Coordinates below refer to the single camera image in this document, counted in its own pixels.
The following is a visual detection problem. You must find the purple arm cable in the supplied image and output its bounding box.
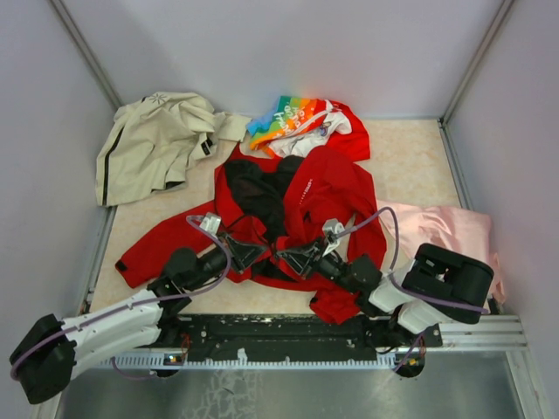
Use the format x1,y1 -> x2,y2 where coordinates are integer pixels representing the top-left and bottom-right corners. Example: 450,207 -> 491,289
9,213 -> 232,379
331,206 -> 490,376

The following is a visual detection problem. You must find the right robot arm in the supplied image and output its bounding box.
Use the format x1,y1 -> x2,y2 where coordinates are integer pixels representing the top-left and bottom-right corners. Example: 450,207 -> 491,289
278,242 -> 494,346

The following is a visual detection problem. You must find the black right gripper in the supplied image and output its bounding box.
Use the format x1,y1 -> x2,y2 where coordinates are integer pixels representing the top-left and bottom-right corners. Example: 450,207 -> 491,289
277,235 -> 359,294

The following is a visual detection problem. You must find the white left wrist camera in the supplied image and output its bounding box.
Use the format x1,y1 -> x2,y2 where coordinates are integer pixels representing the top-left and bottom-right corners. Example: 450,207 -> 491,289
199,212 -> 222,236

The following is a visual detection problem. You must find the aluminium frame post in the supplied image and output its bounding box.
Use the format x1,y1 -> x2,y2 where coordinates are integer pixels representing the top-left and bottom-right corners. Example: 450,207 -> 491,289
47,0 -> 123,110
438,0 -> 516,128

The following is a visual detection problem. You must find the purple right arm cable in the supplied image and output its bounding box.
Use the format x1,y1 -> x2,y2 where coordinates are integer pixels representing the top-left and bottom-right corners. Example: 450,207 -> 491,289
331,206 -> 490,376

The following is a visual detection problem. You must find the rainbow white red garment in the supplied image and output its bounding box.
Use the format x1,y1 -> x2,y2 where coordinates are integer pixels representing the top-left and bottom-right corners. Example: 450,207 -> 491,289
246,96 -> 371,161

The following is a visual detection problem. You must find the red jacket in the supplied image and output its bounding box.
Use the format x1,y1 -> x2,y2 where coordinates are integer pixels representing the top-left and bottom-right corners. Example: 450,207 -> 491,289
115,146 -> 377,324

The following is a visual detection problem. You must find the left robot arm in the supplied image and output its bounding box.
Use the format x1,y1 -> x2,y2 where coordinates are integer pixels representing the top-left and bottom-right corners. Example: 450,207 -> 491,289
10,233 -> 266,405

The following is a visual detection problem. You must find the left aluminium frame post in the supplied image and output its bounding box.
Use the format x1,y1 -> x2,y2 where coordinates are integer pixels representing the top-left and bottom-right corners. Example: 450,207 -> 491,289
47,0 -> 123,110

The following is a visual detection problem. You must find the beige jacket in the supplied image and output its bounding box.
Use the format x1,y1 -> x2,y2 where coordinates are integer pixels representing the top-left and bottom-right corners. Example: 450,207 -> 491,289
95,92 -> 251,207

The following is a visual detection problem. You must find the white slotted cable duct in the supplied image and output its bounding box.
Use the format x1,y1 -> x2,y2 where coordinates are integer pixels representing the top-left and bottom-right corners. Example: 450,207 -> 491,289
69,348 -> 405,371

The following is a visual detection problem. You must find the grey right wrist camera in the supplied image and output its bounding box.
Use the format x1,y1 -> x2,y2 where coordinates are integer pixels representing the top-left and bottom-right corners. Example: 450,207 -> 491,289
322,218 -> 344,256

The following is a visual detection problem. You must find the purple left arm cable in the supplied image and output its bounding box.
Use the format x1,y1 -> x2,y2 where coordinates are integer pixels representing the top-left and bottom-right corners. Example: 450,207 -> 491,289
9,213 -> 232,379

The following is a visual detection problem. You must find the right aluminium frame post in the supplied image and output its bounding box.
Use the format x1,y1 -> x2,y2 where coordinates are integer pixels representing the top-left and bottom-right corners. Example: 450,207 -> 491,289
438,0 -> 516,128

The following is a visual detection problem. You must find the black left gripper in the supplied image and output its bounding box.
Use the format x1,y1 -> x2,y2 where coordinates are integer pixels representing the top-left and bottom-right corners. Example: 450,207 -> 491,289
187,229 -> 266,291

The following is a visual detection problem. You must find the pink satin cloth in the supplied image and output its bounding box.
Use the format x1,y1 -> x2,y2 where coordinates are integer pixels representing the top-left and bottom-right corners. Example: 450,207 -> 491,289
377,200 -> 506,304

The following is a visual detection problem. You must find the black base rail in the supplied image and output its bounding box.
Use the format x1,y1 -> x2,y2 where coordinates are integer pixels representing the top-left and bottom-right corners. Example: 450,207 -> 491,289
146,314 -> 417,362

